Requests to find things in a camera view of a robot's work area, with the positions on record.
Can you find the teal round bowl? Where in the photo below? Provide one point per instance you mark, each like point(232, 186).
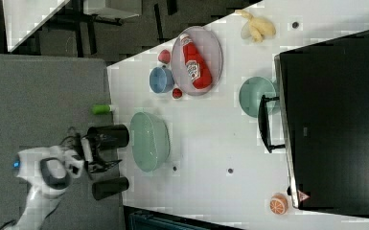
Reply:
point(252, 91)

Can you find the black cylinder post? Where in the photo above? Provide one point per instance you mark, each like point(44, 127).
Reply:
point(109, 187)
point(120, 132)

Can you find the small toy strawberry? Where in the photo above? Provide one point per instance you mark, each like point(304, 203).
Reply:
point(177, 93)

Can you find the toy peeled banana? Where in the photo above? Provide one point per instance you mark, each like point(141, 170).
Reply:
point(256, 28)

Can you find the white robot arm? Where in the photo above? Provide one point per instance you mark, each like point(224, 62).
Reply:
point(50, 171)

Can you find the lilac round plate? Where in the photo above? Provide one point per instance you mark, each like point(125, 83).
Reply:
point(208, 45)

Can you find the green marker pen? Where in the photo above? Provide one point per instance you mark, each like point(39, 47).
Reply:
point(101, 109)

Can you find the black cylinder post upper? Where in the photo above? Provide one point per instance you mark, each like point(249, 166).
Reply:
point(120, 132)

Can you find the black toaster oven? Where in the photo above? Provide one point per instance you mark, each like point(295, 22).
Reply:
point(324, 105)

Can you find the toy orange slice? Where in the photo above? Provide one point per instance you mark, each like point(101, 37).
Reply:
point(278, 204)

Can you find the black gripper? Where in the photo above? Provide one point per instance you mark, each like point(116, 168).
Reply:
point(93, 162)

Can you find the blue small bowl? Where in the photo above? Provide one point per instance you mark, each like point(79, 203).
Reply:
point(161, 80)

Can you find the black cylinder post lower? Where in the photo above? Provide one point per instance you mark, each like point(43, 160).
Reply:
point(109, 187)

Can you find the red ketchup bottle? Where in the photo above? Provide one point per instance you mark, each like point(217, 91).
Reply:
point(196, 67)

